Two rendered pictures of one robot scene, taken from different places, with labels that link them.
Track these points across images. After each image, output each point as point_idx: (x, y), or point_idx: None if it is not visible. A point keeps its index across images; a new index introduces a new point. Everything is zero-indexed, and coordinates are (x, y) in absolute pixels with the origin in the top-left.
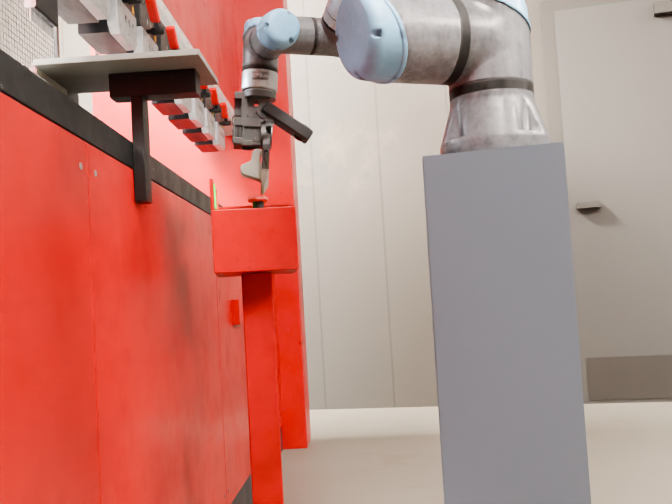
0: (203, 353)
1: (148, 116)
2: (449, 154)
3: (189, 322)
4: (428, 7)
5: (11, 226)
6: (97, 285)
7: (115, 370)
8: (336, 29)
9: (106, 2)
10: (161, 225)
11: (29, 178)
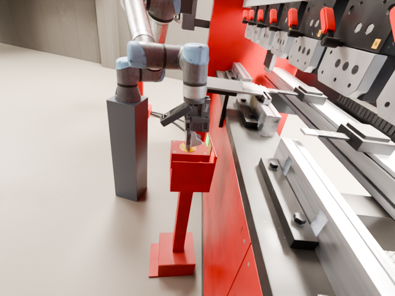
0: (218, 243)
1: (224, 100)
2: (143, 96)
3: (219, 205)
4: None
5: (214, 106)
6: (214, 129)
7: None
8: (165, 70)
9: (282, 47)
10: (223, 145)
11: (216, 101)
